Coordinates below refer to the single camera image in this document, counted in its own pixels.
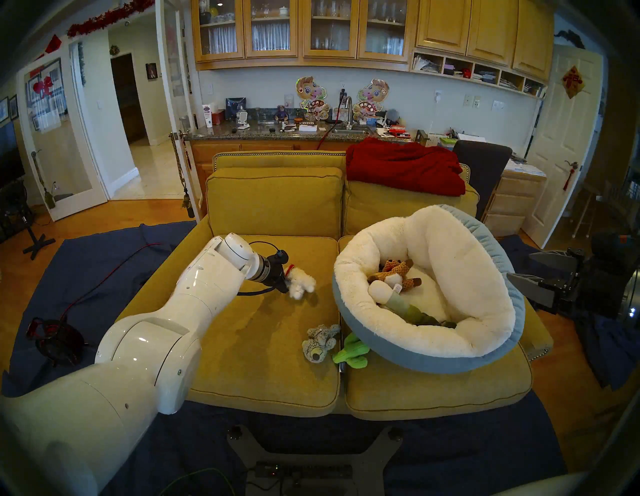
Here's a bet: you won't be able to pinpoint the black floor stand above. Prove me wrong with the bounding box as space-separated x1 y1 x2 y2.
0 180 57 261

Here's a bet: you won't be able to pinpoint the white lamb plush toy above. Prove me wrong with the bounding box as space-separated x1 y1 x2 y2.
285 264 317 301

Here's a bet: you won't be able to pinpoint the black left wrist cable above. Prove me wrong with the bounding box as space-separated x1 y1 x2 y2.
236 241 281 297

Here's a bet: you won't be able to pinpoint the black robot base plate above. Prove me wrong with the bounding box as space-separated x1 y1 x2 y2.
227 425 403 496

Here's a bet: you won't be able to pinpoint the white blue dog bed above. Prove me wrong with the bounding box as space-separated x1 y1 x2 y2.
332 204 527 375

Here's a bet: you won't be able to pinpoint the red floor cable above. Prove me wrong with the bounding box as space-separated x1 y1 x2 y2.
62 243 163 321

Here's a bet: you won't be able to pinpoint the red diamond door decoration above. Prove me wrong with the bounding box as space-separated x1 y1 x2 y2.
561 66 585 100

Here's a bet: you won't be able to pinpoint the cartoon boy wall decoration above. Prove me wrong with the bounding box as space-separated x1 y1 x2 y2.
295 76 331 122

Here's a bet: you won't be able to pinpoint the green cactus plush toy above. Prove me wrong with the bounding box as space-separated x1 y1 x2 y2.
332 332 372 369

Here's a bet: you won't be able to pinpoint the yellow sofa back cushion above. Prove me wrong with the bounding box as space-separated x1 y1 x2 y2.
206 166 345 240
342 180 480 236

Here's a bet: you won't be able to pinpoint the stack of papers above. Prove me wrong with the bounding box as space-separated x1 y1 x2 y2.
504 159 547 178

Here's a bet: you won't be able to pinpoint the black television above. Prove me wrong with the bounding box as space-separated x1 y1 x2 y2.
0 120 26 187

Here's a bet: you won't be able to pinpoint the grey spotted plush toy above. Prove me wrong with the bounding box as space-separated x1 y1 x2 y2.
301 324 342 364

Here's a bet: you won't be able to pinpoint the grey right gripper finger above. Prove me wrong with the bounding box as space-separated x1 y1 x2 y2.
507 272 559 309
529 250 580 274

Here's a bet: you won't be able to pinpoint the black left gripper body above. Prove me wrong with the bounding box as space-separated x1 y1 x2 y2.
267 249 292 295

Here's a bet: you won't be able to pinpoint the wooden drawer desk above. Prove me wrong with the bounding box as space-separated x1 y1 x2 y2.
482 169 547 238

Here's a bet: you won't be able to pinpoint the black office chair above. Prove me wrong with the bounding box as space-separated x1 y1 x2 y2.
452 140 513 221

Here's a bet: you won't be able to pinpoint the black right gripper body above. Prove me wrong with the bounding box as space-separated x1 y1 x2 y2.
541 231 635 318

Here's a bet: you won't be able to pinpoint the white panel door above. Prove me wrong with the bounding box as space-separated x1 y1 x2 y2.
522 45 604 249

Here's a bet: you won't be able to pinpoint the yellow sofa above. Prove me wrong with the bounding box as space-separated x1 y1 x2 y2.
114 150 555 422

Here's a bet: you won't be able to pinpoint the green cable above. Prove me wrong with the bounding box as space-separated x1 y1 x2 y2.
160 468 236 496

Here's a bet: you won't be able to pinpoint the blue crumpled cloth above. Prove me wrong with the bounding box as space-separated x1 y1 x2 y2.
575 315 640 391

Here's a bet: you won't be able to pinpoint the hanging rope tassel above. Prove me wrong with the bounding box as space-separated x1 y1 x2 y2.
169 131 197 219

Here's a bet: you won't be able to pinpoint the white french door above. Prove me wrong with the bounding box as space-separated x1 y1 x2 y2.
16 41 109 222
155 0 203 221

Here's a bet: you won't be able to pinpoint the yellow sofa seat cushion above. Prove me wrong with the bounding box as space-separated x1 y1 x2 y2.
340 235 533 422
135 235 342 418

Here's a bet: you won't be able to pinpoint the white green bottle plush toy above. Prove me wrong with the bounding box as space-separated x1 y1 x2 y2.
368 280 457 329

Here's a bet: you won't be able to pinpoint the black wall ornament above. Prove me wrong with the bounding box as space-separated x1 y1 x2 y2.
554 30 586 50

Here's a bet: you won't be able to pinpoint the red blanket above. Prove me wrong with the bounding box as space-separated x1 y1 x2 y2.
346 137 467 197

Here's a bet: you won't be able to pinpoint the dark blue floor cloth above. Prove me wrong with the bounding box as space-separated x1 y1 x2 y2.
0 221 568 496

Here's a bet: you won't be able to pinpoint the red tinsel garland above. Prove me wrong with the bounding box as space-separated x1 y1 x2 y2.
66 0 156 38

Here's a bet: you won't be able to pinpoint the black red cable reel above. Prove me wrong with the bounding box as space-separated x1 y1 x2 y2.
26 316 86 366

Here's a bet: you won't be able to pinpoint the granite top kitchen counter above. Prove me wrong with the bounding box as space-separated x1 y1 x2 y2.
186 121 416 201

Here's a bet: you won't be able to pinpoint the brown reindeer plush toy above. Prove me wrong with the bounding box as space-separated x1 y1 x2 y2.
367 259 422 292

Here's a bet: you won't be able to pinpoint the cartoon girl wall decoration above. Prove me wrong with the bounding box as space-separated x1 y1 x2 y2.
353 78 390 121

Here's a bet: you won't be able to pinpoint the wooden wall cabinets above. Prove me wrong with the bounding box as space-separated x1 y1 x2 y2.
191 0 556 98

